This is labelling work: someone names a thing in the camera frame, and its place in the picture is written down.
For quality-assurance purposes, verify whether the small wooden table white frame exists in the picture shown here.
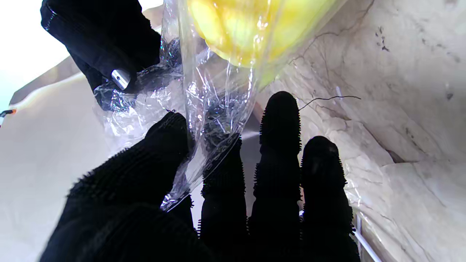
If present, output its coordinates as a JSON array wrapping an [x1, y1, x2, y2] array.
[[351, 214, 383, 262]]

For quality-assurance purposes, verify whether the clear plastic bread bag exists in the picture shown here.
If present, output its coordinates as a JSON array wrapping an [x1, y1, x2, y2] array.
[[93, 0, 351, 212]]

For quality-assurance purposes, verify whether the yellow pineapple bun bread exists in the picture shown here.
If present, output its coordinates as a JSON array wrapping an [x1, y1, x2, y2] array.
[[187, 0, 340, 87]]

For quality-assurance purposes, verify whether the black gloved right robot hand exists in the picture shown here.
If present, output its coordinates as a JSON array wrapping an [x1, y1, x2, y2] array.
[[40, 0, 162, 111]]

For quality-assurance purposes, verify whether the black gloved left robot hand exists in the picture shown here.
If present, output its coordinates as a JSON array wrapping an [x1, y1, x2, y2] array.
[[40, 91, 361, 262]]

